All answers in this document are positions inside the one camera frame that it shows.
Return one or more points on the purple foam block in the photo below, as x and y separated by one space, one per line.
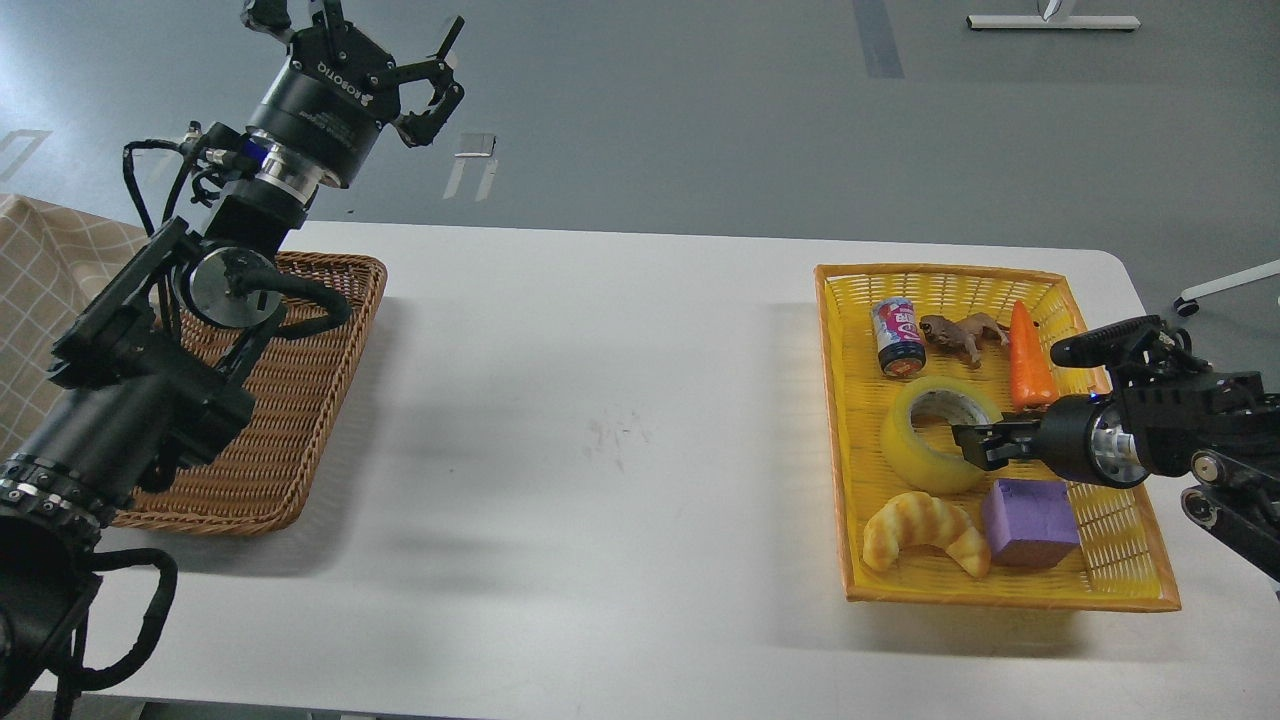
1029 523

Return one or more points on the brown toy frog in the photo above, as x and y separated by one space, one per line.
963 335

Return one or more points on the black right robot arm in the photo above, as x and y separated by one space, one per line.
1168 414

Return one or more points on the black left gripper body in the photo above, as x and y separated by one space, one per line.
321 106

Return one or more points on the white floor stand base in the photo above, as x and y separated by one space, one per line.
1059 22

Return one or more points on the toy croissant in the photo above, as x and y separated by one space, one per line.
915 519

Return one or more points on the yellow plastic basket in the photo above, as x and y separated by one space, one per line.
1122 563

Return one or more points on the yellow tape roll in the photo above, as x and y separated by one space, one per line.
910 455

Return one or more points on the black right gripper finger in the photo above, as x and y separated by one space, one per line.
1019 432
990 456

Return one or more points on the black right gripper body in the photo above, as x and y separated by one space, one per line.
1064 439

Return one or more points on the small drink can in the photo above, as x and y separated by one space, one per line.
900 346

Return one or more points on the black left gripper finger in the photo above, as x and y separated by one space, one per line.
272 18
421 129

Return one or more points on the brown wicker basket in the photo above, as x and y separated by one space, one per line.
260 482

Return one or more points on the beige checkered cloth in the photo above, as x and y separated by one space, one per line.
54 260

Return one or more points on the orange toy carrot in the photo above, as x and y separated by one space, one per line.
1032 386

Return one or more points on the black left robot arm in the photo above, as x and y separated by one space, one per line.
152 373

